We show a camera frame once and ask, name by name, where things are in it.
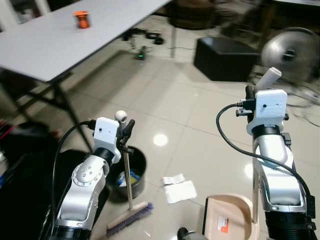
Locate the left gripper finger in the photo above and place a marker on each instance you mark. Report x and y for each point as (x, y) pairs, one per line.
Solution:
(123, 128)
(131, 128)

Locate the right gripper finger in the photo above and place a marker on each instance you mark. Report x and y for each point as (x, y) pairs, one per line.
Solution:
(248, 92)

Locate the broom with purple bristles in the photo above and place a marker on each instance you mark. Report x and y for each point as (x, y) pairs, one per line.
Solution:
(128, 180)

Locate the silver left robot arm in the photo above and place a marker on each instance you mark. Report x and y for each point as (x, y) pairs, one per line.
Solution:
(85, 185)

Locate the silver floor fan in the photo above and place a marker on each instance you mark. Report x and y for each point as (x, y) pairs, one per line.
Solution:
(290, 52)

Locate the black round trash bin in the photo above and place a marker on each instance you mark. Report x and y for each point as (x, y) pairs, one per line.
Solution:
(139, 164)

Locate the blue wrapper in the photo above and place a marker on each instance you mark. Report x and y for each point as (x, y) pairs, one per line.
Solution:
(134, 178)

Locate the black cube ottoman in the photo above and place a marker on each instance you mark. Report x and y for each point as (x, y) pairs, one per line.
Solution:
(225, 60)

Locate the small white paper scrap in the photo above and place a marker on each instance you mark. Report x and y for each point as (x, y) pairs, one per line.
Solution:
(173, 179)

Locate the small device with green light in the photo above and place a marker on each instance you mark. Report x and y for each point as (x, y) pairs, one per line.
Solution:
(141, 53)

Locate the large white paper sheet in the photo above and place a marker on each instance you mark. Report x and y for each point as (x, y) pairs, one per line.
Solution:
(181, 192)

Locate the black jointed device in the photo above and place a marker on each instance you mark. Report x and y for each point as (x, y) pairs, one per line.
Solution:
(145, 35)

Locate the dark round stool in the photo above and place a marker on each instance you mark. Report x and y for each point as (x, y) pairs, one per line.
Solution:
(190, 17)

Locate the white folding table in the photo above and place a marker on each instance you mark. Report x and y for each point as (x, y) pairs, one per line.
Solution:
(50, 45)

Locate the orange spool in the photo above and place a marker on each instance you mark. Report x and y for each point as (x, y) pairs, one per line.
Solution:
(82, 20)

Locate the white cabinet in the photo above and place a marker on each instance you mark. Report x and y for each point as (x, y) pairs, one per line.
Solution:
(20, 12)

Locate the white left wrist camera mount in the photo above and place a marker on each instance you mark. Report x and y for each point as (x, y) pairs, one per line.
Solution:
(105, 132)

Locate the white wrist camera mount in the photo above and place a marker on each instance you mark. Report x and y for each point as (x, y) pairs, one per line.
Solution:
(270, 107)
(105, 132)

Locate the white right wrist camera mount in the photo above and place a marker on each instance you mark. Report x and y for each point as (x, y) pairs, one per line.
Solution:
(270, 107)

